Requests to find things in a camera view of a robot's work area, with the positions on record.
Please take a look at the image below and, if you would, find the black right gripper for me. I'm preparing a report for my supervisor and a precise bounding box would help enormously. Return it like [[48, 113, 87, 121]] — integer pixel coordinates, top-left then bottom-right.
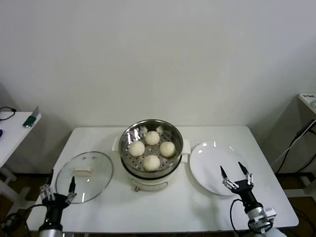
[[219, 161, 257, 209]]

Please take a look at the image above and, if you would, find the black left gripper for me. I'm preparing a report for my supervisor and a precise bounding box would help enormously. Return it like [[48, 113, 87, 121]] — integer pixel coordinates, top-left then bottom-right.
[[39, 168, 78, 223]]

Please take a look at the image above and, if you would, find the glass lid with cream handle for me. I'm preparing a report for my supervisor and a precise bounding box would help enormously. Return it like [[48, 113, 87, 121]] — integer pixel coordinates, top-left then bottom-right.
[[55, 151, 114, 204]]

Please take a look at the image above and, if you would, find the white steamed baozi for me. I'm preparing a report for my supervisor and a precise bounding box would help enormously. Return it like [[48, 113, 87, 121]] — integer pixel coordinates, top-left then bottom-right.
[[142, 155, 161, 171], [128, 141, 146, 158], [159, 141, 176, 158], [145, 130, 160, 146]]

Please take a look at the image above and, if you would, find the perforated steel steamer basket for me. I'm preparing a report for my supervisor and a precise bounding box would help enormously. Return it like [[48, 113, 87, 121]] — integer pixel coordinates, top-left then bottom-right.
[[118, 119, 184, 175]]

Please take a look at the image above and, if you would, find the white round plate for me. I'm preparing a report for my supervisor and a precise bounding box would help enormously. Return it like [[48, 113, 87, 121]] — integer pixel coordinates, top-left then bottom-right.
[[189, 141, 250, 197]]

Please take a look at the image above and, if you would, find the white side table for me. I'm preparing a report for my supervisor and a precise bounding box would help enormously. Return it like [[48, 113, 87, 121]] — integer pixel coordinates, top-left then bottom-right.
[[0, 111, 41, 215]]

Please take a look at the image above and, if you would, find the white electric cooker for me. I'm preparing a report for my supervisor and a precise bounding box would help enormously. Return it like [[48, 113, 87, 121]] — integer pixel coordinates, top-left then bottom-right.
[[111, 137, 191, 192]]

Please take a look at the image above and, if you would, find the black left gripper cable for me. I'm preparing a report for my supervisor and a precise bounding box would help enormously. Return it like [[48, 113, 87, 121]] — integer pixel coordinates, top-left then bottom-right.
[[24, 204, 48, 218]]

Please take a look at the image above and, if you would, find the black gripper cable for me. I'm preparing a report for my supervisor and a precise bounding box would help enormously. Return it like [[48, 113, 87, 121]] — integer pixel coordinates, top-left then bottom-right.
[[24, 204, 48, 218], [230, 198, 250, 237]]

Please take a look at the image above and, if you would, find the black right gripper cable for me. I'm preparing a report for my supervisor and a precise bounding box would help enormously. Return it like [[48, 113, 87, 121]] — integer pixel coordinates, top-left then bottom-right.
[[230, 198, 250, 237]]

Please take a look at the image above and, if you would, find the thin white cable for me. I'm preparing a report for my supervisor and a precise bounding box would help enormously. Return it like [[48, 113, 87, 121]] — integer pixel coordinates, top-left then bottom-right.
[[271, 143, 297, 165]]

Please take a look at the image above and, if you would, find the black floor cable bundle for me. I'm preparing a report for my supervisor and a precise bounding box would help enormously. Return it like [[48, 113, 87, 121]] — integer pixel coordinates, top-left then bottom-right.
[[0, 212, 25, 232]]

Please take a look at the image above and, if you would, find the green handled metal scraper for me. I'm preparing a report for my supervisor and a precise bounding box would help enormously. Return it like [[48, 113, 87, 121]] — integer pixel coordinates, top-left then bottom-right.
[[22, 106, 41, 128]]

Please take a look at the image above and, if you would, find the black cable on side table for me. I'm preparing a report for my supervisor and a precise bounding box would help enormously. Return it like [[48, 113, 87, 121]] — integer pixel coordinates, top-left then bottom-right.
[[0, 106, 16, 121]]

